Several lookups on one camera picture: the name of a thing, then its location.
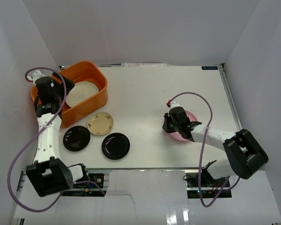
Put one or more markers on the white paper sheets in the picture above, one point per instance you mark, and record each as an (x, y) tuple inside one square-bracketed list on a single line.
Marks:
[(143, 64)]

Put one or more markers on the orange plastic bin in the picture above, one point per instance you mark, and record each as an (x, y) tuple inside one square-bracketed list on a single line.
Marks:
[(79, 72)]

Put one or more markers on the blue label sticker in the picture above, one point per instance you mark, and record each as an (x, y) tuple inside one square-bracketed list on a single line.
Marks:
[(209, 68)]

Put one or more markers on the black plate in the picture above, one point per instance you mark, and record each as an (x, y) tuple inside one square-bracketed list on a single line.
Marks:
[(76, 138), (115, 146)]

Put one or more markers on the cream white plate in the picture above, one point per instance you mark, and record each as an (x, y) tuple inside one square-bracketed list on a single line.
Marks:
[(80, 92)]

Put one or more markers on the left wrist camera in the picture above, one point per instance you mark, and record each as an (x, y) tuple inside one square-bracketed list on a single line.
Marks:
[(35, 76)]

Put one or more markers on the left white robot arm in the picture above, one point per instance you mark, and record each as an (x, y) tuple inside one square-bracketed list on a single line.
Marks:
[(48, 174)]

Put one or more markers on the beige small plate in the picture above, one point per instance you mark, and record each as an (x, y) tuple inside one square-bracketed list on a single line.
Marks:
[(100, 123)]

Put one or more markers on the pink plastic plate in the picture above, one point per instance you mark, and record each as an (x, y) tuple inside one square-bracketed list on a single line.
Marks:
[(177, 136)]

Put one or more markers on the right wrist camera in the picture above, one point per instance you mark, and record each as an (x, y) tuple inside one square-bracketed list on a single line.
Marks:
[(172, 104)]

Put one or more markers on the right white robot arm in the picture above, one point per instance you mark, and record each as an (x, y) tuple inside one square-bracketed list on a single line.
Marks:
[(244, 154)]

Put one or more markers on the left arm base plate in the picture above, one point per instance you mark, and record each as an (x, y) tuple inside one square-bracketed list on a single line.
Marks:
[(96, 188)]

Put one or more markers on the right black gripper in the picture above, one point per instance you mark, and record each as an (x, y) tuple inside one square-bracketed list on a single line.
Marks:
[(167, 118)]

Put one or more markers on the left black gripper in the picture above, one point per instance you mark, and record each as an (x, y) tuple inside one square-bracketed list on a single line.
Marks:
[(61, 82)]

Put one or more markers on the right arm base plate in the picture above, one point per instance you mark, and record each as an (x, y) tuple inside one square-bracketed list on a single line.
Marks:
[(209, 188)]

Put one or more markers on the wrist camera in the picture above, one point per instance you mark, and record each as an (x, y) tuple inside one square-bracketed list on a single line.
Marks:
[(35, 76), (172, 104)]

